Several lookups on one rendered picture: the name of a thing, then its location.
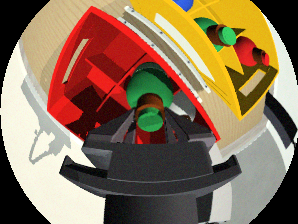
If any yellow plastic crate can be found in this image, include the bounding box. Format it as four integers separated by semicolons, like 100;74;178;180
130;0;279;121

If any red plastic crate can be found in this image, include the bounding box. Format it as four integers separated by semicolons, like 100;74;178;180
47;6;221;143

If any blue bottle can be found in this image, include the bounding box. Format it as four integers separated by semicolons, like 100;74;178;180
172;0;194;12

